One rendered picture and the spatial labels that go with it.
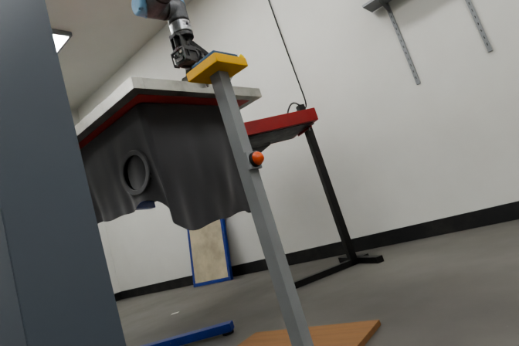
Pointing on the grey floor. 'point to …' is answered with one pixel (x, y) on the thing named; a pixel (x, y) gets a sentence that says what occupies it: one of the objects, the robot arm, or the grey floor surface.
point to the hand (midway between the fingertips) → (202, 87)
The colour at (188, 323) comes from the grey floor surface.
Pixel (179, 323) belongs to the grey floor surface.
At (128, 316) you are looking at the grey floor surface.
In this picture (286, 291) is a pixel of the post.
